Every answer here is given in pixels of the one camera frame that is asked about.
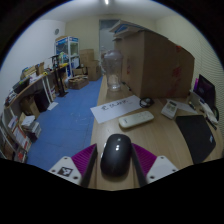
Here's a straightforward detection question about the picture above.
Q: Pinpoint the large brown cardboard box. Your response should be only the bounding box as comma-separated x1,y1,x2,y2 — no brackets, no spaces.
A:
113,29,195,99

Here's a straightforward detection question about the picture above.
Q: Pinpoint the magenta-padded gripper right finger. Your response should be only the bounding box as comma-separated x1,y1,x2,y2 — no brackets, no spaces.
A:
130,143,180,188

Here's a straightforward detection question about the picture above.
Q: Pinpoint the square cardboard box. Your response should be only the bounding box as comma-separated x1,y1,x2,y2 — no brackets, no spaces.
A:
87,59,103,82

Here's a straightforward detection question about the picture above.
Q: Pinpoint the black coiled cable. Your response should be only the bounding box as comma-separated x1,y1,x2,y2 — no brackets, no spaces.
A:
139,96,155,109

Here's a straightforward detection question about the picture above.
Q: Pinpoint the tall cardboard box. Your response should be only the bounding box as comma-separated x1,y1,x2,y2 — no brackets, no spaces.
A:
79,48,95,68

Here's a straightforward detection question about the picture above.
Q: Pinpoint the black mouse pad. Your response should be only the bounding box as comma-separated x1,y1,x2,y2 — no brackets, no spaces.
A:
175,114,217,165

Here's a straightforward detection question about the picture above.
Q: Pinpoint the black computer mouse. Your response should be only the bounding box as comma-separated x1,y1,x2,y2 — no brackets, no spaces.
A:
99,133,133,178

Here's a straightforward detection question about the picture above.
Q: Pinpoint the open low cardboard box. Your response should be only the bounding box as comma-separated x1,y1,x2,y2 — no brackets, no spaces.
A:
68,75,90,90

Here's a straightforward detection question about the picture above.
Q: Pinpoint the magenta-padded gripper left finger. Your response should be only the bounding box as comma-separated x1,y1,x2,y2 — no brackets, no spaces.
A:
48,143,99,188

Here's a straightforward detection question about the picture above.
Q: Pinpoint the blue and white cabinet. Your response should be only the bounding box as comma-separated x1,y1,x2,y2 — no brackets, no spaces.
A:
54,35,81,79

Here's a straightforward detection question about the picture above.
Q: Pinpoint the wooden side desk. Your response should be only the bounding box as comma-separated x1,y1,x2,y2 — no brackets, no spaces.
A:
3,66,68,116

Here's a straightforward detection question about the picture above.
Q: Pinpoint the white remote with display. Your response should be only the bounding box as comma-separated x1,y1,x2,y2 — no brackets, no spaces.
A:
160,99,179,120

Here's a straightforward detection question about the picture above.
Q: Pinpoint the white paper with handwriting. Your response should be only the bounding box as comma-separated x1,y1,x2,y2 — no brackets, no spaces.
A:
90,94,143,125

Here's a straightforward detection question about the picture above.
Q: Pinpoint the shelf unit with books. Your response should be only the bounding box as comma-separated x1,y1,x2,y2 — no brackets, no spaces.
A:
0,109,43,164

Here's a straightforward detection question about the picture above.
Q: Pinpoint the clear plastic jar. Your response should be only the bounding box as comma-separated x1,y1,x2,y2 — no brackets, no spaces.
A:
101,49,124,92

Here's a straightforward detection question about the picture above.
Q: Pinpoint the plain white remote control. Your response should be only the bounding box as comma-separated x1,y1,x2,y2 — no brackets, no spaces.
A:
118,110,155,130

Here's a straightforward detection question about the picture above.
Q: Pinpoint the grey door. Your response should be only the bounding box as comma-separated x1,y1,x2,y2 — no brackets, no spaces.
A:
98,19,120,61

